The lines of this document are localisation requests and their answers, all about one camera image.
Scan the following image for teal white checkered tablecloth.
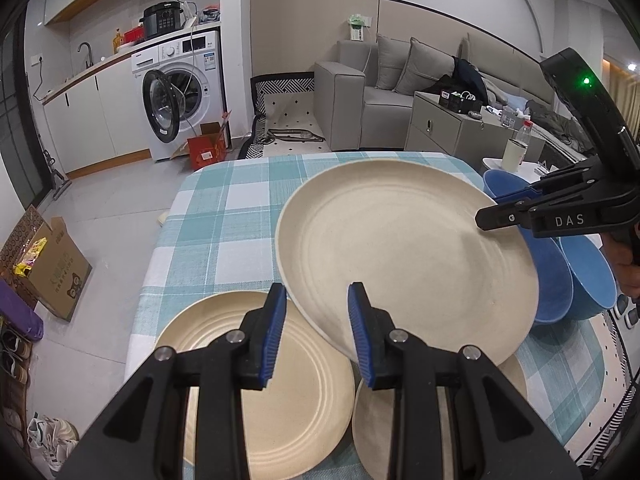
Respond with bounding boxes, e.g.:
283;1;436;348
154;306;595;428
124;151;621;480

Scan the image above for person's right hand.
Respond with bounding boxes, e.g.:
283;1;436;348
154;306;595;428
601;232;640;306

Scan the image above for grey floor mop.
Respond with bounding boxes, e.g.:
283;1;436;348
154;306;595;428
42;150;72;199

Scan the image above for grey cushion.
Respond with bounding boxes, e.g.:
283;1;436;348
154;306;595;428
375;34;413;92
395;37;463;97

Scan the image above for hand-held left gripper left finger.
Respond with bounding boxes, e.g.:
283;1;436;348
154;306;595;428
54;282;288;480

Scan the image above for cream tumbler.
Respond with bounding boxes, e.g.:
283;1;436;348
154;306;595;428
501;139;526;173

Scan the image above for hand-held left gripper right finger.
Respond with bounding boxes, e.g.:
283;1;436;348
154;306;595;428
347;282;583;480

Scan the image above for grey side cabinet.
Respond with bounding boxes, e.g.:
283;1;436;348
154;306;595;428
404;91;546;161

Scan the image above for yellow snack packet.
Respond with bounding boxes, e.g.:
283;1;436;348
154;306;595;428
14;237;48;277

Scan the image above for brown patterned box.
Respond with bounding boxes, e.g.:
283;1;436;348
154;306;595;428
0;205;51;281

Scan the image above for red cardboard box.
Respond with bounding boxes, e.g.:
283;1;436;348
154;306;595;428
170;110;233;171

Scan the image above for black pressure cooker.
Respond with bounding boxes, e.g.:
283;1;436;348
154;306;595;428
139;1;185;39

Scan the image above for white marble coffee table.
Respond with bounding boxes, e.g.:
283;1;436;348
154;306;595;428
481;157;547;182

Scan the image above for brown cardboard box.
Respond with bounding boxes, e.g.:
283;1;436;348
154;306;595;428
22;216;93;322

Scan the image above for dark jacket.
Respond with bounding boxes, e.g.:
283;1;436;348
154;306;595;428
452;57;488;106

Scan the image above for dark grey coat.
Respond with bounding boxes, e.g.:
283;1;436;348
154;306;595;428
525;100;597;152

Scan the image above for white kitchen base cabinet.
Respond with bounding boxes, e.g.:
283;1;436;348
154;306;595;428
42;52;151;178

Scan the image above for grey sofa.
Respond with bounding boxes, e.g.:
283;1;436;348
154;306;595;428
314;32;558;153

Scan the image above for white sneakers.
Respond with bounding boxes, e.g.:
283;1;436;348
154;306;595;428
27;416;80;471

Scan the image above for white washing machine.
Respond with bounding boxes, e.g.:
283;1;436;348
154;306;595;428
131;30;227;162

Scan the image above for beige plate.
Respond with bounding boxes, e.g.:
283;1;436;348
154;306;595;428
275;160;541;368
154;290;357;466
351;350;528;480

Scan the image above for black box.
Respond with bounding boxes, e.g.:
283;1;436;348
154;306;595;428
439;89;483;113

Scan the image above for white wall-mounted box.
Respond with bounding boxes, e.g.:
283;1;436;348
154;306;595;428
345;12;373;41

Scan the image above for beige curtain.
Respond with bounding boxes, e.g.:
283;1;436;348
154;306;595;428
602;55;640;136

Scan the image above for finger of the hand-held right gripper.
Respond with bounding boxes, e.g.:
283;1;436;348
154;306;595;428
475;172;618;232
492;156;602;207

